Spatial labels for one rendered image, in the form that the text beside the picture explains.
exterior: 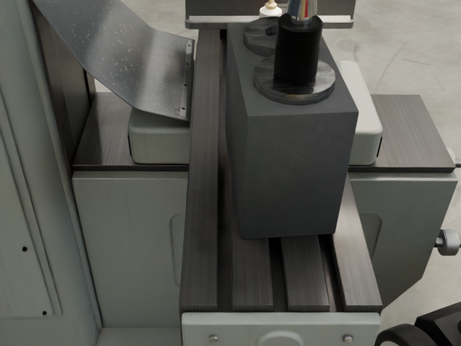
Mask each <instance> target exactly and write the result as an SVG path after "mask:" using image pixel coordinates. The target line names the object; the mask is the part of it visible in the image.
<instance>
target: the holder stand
mask: <svg viewBox="0 0 461 346"><path fill-rule="evenodd" d="M278 18H279V16H269V17H263V18H260V19H256V20H253V21H251V22H249V23H228V25H227V49H226V142H227V147H228V155H229V160H230V168H231V174H232V178H233V187H234V191H235V200H236V205H237V213H238V218H239V226H240V231H241V236H242V238H243V239H256V238H277V237H289V236H300V235H322V234H333V233H335V230H336V227H337V223H338V216H339V212H340V206H341V202H342V196H343V192H344V186H345V182H346V175H347V172H348V165H349V161H350V157H351V151H352V147H353V140H354V136H355V130H356V126H357V120H358V116H359V110H358V108H357V106H356V104H355V101H354V99H353V97H352V95H351V93H350V91H349V89H348V87H347V85H346V83H345V81H344V79H343V77H342V75H341V73H340V70H339V69H338V66H337V65H336V63H335V61H334V59H333V56H332V55H331V52H330V51H329V48H328V47H327V44H326V43H325V41H324V38H323V36H322V38H321V44H320V53H319V59H318V68H317V74H316V77H315V78H314V79H313V80H312V81H310V82H306V83H302V84H293V83H289V82H284V81H282V80H280V79H278V78H277V77H276V76H275V74H274V59H275V49H276V32H277V23H278Z"/></svg>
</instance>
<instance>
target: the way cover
mask: <svg viewBox="0 0 461 346"><path fill-rule="evenodd" d="M32 1H33V2H34V4H35V5H36V7H37V8H38V9H39V10H40V12H41V13H42V15H43V16H44V17H45V18H46V20H47V21H48V23H49V24H50V26H52V28H53V29H54V31H55V32H56V33H57V35H58V36H59V37H60V39H61V40H62V42H63V43H64V44H65V45H66V46H67V48H68V49H69V51H70V52H71V53H72V54H73V56H74V57H75V59H76V60H77V61H78V62H79V64H80V65H81V66H82V68H83V69H84V70H85V71H86V72H87V73H89V74H90V75H91V76H93V77H94V78H95V79H96V80H98V81H99V82H101V83H102V84H103V85H104V86H105V87H107V88H108V89H110V90H111V91H112V92H113V93H114V94H116V95H117V96H119V97H120V98H121V99H122V100H123V101H125V102H126V103H128V104H129V105H131V107H133V108H135V109H137V110H139V111H143V112H146V113H152V114H156V115H161V116H165V117H170V118H174V119H179V120H183V121H186V122H188V121H189V107H190V99H191V82H192V73H193V56H194V47H195V40H194V39H191V38H186V37H183V36H178V35H175V34H170V33H167V32H162V31H159V30H156V29H154V28H152V27H150V26H149V25H148V24H147V23H146V22H145V21H144V20H142V19H141V18H140V17H139V16H138V15H136V14H135V13H134V12H133V11H132V10H131V9H130V8H129V7H128V6H126V5H125V4H124V3H123V2H122V1H120V0H61V1H60V0H32ZM42 1H43V2H42ZM54 1H55V2H54ZM49 2H50V4H49ZM108 8H109V9H108ZM127 12H128V13H127ZM63 15H64V16H63ZM111 17H112V18H111ZM98 23H99V24H98ZM73 24H74V25H75V26H73ZM92 24H93V25H92ZM61 26H62V27H61ZM71 27H72V29H71ZM131 27H132V28H131ZM98 28H99V29H100V30H99V29H98ZM146 28H147V30H146ZM73 29H74V30H73ZM106 30H107V31H106ZM72 31H73V34H72ZM115 32H116V33H115ZM134 32H135V33H134ZM88 34H89V36H88ZM148 34H149V35H148ZM74 35H76V36H74ZM95 35H96V36H95ZM79 36H80V37H79ZM140 36H141V37H140ZM87 37H88V38H87ZM180 37H181V38H180ZM185 38H186V39H185ZM89 39H90V40H89ZM174 39H175V40H174ZM118 40H119V41H118ZM83 41H84V42H83ZM106 41H107V42H106ZM187 41H188V42H187ZM121 42H122V43H121ZM155 42H157V43H155ZM113 44H114V45H113ZM176 44H177V45H176ZM135 45H136V46H135ZM147 45H148V46H147ZM97 46H98V47H97ZM188 46H189V47H188ZM75 47H76V48H75ZM162 47H163V48H162ZM137 48H138V49H137ZM189 49H190V50H189ZM93 50H94V51H93ZM128 50H130V51H128ZM183 50H184V51H183ZM180 52H181V53H180ZM159 54H160V55H159ZM179 54H180V55H179ZM169 55H170V56H169ZM141 56H142V57H141ZM143 56H144V57H143ZM103 58H104V59H103ZM145 58H146V59H145ZM112 59H113V60H112ZM164 60H165V62H164ZM137 61H138V62H137ZM116 62H117V63H118V64H117V63H116ZM115 64H116V65H115ZM188 64H189V65H188ZM131 65H132V66H131ZM190 65H191V66H190ZM143 67H145V68H143ZM186 67H187V68H186ZM99 68H100V69H99ZM120 69H121V70H120ZM126 69H127V70H126ZM175 70H176V71H175ZM180 72H181V73H180ZM105 74H106V76H105ZM116 74H117V76H116ZM110 75H112V76H110ZM120 75H121V76H120ZM158 75H159V76H158ZM103 76H104V77H103ZM178 76H179V77H178ZM112 77H113V78H112ZM156 77H157V78H159V79H156ZM179 78H183V79H179ZM132 80H133V81H132ZM189 80H190V81H189ZM157 81H158V83H157ZM113 83H114V84H113ZM125 84H126V85H125ZM140 84H141V85H143V86H141V85H140ZM117 85H119V86H117ZM163 85H164V87H163ZM180 85H181V86H180ZM153 93H155V94H153ZM167 94H168V95H167ZM153 95H154V96H153ZM180 98H181V99H180ZM145 99H146V100H145ZM148 100H149V101H148ZM154 104H155V105H154ZM170 105H171V106H170ZM176 107H177V108H176ZM185 107H186V108H185ZM166 109H167V110H166ZM177 111H178V112H179V113H180V114H177Z"/></svg>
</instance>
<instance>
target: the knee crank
mask: <svg viewBox="0 0 461 346"><path fill-rule="evenodd" d="M434 248H437V249H438V252H439V253H440V254H441V255H442V256H455V255H456V254H457V253H458V251H459V248H461V238H459V237H458V234H457V232H456V231H455V230H454V229H441V230H440V232H439V234H438V237H437V240H436V243H435V245H434Z"/></svg>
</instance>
